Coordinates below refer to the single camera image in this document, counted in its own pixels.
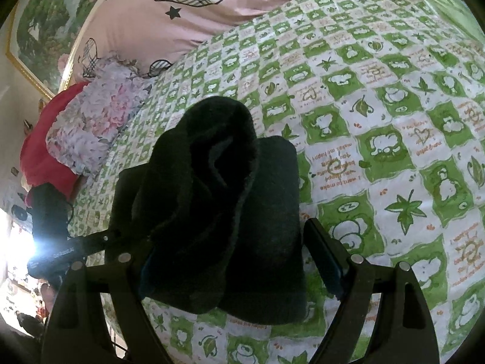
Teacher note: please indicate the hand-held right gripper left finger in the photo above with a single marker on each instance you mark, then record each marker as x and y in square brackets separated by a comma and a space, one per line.
[127, 276]

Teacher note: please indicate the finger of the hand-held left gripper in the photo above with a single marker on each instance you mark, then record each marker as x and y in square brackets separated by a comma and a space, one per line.
[104, 240]

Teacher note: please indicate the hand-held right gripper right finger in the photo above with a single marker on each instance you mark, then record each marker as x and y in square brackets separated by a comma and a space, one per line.
[329, 263]

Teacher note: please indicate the black pants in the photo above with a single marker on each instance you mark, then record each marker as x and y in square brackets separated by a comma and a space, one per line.
[235, 216]

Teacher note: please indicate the red pillow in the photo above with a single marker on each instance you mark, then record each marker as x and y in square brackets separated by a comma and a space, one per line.
[41, 151]

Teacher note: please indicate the floral pillow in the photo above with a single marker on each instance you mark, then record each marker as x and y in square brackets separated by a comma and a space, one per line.
[98, 121]

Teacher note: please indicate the green checkered bedsheet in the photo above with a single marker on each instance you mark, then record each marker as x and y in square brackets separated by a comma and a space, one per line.
[379, 140]

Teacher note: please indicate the gold framed painting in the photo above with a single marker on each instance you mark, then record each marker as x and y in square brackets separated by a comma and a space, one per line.
[49, 19]

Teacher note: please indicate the light green cloth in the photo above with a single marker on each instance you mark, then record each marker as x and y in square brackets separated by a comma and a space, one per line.
[443, 3]

